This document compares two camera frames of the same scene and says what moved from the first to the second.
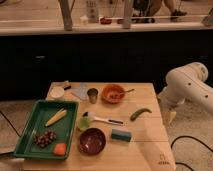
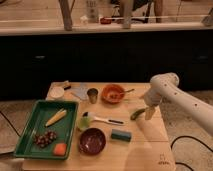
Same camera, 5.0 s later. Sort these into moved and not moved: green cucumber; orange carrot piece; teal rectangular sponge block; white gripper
Moved: white gripper
Not moved: orange carrot piece; green cucumber; teal rectangular sponge block
